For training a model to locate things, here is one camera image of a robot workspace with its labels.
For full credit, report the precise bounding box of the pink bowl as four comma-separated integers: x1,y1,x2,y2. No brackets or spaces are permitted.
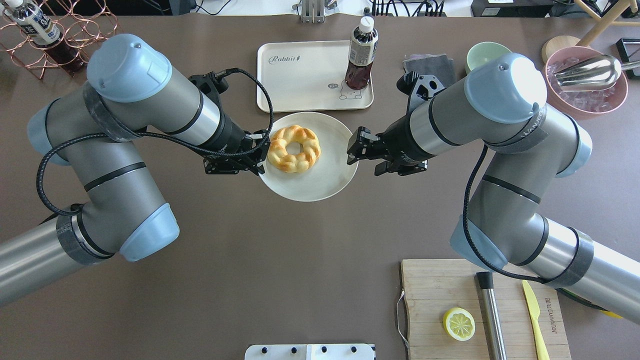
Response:
543,46,629,120

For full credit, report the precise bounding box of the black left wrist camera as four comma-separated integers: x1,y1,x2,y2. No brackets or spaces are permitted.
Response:
188,71,229,111

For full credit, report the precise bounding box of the lemon half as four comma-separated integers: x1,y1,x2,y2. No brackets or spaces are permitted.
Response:
442,307,476,342

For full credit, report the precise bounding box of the cream serving tray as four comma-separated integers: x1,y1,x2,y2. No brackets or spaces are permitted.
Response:
256,40,374,113

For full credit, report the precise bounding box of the dark tea bottle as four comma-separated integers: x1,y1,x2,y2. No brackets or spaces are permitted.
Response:
344,16,379,91

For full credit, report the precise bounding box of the bottle in rack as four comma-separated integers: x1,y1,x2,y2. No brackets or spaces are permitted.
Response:
2,0,86,74

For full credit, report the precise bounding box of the yellow lemon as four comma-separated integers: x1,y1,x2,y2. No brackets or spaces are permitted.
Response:
599,309,624,319

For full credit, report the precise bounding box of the steel muddler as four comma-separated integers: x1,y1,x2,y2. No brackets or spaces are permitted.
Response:
475,271,508,360

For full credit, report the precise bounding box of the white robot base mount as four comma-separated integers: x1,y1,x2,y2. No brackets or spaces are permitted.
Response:
244,342,377,360

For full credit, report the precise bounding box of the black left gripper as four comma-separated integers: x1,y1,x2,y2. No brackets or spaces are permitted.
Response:
202,117,270,176

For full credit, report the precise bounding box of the wooden mug tree stand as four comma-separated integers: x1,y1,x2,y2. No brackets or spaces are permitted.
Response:
541,0,639,63

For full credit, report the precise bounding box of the green bowl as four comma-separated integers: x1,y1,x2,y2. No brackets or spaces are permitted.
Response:
465,41,512,75

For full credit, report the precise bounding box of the braided donut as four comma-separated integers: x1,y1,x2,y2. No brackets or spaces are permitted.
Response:
267,124,322,174

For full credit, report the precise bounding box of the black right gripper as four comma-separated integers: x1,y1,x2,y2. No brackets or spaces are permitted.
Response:
347,117,428,176

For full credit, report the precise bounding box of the metal scoop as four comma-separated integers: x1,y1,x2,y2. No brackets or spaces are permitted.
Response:
551,54,640,92

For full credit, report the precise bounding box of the yellow plastic knife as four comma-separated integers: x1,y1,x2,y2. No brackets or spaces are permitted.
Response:
521,280,551,360

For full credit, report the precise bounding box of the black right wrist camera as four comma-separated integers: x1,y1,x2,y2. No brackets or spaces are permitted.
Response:
396,71,446,116

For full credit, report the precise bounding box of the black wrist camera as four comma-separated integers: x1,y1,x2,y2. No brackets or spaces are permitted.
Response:
396,71,446,116
188,71,229,111

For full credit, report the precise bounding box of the copper wire bottle rack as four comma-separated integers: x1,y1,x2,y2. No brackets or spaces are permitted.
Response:
1,0,121,80

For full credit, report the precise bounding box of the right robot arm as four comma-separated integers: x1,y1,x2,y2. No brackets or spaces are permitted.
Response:
346,52,640,323

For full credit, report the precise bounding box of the aluminium frame post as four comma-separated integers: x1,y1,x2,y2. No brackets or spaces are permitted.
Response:
297,0,326,24

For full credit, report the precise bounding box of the wooden cutting board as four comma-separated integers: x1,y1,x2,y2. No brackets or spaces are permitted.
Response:
396,258,572,360

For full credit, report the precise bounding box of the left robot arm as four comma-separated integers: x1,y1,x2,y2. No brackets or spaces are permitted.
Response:
1,33,273,305

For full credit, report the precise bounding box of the grey folded cloth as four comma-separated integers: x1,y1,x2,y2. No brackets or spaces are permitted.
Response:
402,54,458,87

